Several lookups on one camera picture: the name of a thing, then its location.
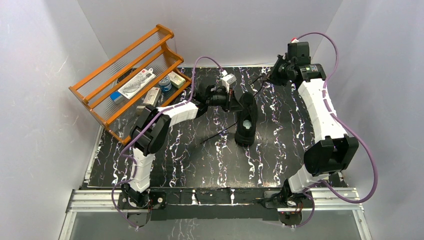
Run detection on black mesh shoe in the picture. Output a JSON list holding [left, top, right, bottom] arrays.
[[234, 92, 258, 147]]

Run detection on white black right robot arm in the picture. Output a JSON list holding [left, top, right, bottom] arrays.
[[267, 38, 359, 207]]

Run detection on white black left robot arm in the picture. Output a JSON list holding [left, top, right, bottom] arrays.
[[121, 85, 244, 208]]

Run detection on small green white box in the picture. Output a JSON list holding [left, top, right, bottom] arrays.
[[167, 71, 186, 89]]

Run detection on blue tape roll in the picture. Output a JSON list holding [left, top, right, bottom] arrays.
[[158, 75, 172, 92]]

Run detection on beige rectangular box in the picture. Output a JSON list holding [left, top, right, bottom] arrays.
[[142, 87, 162, 107]]

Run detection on orange wooden shelf rack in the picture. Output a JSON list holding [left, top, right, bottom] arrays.
[[69, 24, 192, 145]]

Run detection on white ruler set package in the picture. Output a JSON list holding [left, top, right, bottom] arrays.
[[117, 68, 156, 100]]

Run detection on small grey block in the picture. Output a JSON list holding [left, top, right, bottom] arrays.
[[135, 105, 146, 116]]

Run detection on blue eraser block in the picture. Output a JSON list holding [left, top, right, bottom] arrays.
[[109, 91, 124, 105]]

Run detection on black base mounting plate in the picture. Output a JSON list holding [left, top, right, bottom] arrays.
[[115, 187, 312, 222]]

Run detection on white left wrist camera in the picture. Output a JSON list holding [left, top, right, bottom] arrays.
[[221, 70, 237, 92]]

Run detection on aluminium frame rail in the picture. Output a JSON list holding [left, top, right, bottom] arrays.
[[67, 187, 364, 213]]

